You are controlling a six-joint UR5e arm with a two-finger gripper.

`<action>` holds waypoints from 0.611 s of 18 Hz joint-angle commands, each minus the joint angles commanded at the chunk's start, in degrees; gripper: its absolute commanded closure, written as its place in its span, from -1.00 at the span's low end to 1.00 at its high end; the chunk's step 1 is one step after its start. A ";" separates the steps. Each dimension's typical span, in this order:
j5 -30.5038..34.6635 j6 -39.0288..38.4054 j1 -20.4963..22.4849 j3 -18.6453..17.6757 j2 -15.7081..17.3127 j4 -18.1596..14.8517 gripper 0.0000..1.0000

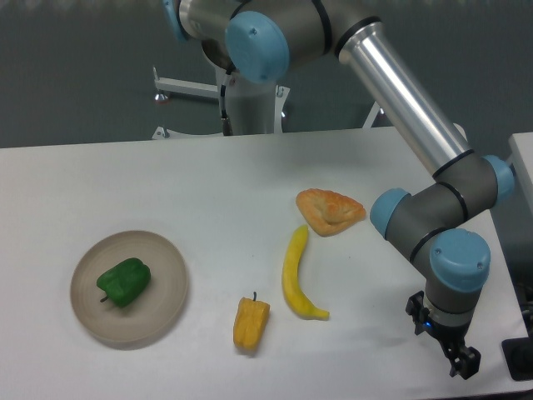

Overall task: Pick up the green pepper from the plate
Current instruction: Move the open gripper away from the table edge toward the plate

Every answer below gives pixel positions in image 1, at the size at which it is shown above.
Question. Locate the white side table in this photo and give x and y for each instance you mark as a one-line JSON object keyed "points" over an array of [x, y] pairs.
{"points": [[522, 156]]}

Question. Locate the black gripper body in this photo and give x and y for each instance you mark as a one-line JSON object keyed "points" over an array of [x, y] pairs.
{"points": [[449, 329]]}

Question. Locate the yellow bell pepper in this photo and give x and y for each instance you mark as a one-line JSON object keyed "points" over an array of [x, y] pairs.
{"points": [[250, 323]]}

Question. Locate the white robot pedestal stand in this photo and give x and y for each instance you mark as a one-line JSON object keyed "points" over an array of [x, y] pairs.
{"points": [[311, 99]]}

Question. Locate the triangular golden pastry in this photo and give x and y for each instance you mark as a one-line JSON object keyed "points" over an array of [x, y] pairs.
{"points": [[329, 213]]}

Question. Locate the yellow banana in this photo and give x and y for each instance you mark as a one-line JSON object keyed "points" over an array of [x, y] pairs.
{"points": [[295, 298]]}

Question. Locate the green bell pepper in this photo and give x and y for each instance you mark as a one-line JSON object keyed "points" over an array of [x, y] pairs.
{"points": [[124, 282]]}

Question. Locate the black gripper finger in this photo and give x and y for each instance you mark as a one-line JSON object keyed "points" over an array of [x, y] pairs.
{"points": [[418, 312], [465, 361]]}

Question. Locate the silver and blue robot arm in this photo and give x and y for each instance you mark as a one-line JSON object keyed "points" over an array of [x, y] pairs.
{"points": [[260, 41]]}

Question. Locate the black device at table edge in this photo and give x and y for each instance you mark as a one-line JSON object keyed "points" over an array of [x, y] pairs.
{"points": [[518, 356]]}

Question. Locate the beige round plate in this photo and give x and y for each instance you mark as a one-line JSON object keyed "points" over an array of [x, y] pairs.
{"points": [[156, 310]]}

